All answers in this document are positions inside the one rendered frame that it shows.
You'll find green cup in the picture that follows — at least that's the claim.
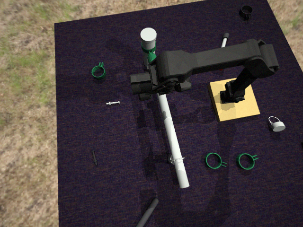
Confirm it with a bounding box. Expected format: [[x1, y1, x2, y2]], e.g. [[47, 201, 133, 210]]
[[142, 42, 156, 63]]

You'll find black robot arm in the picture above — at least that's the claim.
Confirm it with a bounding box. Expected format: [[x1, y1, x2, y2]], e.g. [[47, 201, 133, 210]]
[[130, 39, 279, 104]]

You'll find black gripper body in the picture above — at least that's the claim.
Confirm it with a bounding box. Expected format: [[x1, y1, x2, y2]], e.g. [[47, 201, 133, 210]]
[[138, 77, 192, 101]]

